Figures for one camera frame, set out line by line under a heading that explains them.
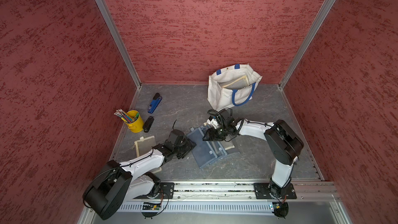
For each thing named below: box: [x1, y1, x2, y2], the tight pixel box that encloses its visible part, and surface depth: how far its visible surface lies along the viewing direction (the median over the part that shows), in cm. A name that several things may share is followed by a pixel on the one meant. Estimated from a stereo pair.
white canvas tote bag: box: [207, 63, 263, 111], surface depth 102 cm
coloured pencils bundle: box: [113, 108, 134, 123], surface depth 87 cm
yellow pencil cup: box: [125, 109, 145, 134], surface depth 94 cm
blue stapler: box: [147, 92, 163, 114], surface depth 108 cm
